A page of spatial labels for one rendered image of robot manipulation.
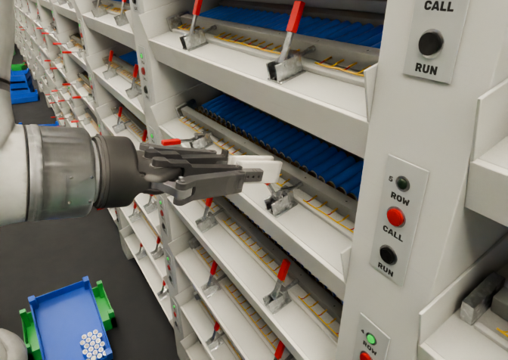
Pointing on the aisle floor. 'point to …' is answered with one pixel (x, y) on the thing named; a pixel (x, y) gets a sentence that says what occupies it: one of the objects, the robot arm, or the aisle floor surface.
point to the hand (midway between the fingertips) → (253, 169)
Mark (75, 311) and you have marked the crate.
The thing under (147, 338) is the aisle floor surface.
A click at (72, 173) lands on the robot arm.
